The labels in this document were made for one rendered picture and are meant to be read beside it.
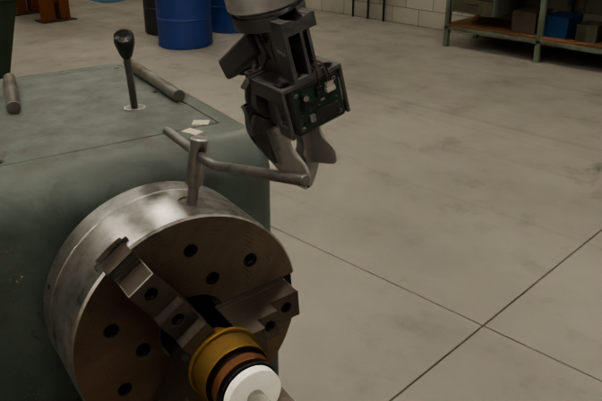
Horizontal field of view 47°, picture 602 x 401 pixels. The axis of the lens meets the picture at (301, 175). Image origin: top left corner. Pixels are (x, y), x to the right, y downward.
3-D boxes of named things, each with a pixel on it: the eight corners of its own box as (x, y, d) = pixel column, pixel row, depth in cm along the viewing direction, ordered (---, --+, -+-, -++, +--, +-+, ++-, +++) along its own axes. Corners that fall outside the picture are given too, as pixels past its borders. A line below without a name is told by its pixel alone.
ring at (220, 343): (175, 329, 80) (210, 372, 73) (245, 304, 85) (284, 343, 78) (180, 393, 84) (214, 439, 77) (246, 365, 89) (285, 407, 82)
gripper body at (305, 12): (292, 149, 66) (261, 29, 59) (247, 124, 72) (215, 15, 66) (354, 115, 69) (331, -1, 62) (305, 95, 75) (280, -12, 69)
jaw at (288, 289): (202, 292, 91) (279, 260, 97) (208, 322, 93) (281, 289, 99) (243, 334, 83) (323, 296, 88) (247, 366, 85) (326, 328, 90)
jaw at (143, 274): (156, 318, 88) (95, 268, 81) (184, 290, 89) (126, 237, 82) (193, 364, 80) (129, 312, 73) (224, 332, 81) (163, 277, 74)
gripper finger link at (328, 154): (331, 201, 73) (313, 126, 68) (300, 183, 78) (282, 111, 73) (354, 188, 74) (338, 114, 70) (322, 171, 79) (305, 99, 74)
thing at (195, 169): (177, 220, 88) (187, 134, 85) (193, 218, 90) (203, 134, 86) (184, 226, 87) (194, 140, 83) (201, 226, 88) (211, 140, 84)
